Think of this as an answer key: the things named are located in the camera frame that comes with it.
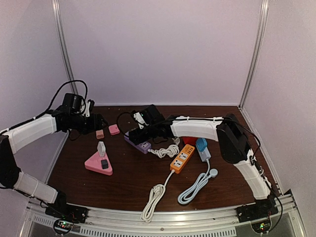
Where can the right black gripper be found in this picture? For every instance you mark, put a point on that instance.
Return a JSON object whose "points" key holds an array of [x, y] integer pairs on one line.
{"points": [[135, 139]]}

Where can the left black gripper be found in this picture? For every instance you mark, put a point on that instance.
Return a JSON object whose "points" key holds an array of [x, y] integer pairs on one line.
{"points": [[94, 127]]}

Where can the beige pink plug adapter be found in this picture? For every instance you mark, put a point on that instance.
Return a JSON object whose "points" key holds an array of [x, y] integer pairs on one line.
{"points": [[100, 134]]}

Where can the pink square plug adapter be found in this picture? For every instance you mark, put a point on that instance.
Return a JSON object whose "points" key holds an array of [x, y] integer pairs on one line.
{"points": [[113, 129]]}

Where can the white charger plug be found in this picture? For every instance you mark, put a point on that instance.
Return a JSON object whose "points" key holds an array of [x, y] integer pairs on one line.
{"points": [[101, 149]]}

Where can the red cube socket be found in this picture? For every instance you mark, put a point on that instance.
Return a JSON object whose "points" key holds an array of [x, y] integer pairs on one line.
{"points": [[190, 140]]}

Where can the pink triangular socket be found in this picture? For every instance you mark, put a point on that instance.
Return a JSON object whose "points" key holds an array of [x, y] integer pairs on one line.
{"points": [[94, 164]]}

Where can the purple power strip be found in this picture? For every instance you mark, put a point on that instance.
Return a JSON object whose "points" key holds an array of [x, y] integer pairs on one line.
{"points": [[142, 147]]}

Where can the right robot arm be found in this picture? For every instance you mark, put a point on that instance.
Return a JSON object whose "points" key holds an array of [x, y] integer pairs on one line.
{"points": [[227, 131]]}

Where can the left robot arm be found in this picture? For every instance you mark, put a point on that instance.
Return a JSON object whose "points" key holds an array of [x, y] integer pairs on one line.
{"points": [[13, 140]]}

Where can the blue square plug adapter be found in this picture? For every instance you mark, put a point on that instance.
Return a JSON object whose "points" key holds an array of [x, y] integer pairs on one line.
{"points": [[201, 144]]}

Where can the orange power strip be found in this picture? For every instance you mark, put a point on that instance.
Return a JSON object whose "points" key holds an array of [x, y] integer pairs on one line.
{"points": [[182, 159]]}

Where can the light blue power strip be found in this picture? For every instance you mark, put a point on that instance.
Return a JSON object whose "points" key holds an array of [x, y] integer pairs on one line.
{"points": [[204, 155]]}

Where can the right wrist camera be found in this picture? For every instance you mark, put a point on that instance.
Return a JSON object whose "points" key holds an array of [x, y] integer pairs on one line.
{"points": [[148, 116]]}

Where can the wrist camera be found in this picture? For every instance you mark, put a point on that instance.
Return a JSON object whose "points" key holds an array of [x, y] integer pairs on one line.
{"points": [[148, 116], [76, 105]]}

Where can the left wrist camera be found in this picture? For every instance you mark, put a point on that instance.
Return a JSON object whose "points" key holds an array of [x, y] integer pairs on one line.
{"points": [[76, 105]]}

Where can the aluminium front rail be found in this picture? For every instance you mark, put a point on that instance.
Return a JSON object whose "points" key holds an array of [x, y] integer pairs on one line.
{"points": [[218, 222]]}

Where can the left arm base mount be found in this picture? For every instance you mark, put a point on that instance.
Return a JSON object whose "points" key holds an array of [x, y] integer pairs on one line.
{"points": [[60, 209]]}

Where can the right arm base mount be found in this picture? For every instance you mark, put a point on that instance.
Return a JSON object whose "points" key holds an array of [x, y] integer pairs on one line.
{"points": [[258, 210]]}

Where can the left aluminium post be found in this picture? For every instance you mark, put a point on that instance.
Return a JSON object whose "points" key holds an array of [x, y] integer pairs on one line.
{"points": [[63, 45]]}

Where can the aluminium post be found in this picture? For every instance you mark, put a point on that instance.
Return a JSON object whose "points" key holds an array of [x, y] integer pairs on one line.
{"points": [[63, 45], [263, 17]]}

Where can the right aluminium post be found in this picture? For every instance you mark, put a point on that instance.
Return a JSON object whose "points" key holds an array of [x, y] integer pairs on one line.
{"points": [[263, 17]]}

